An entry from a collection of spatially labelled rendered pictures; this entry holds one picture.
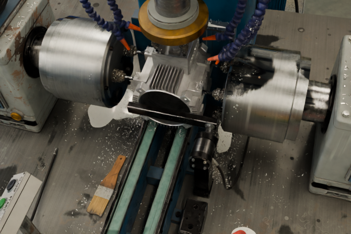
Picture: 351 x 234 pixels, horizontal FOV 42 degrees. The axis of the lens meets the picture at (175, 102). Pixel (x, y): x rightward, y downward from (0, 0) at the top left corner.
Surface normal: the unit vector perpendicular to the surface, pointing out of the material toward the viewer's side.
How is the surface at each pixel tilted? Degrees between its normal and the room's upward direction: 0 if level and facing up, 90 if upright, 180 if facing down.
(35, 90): 90
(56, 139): 0
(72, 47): 24
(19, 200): 51
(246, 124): 84
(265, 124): 77
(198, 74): 0
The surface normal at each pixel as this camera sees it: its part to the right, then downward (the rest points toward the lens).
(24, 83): 0.96, 0.18
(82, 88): -0.28, 0.62
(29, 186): 0.71, -0.24
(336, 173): -0.27, 0.77
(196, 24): -0.05, -0.61
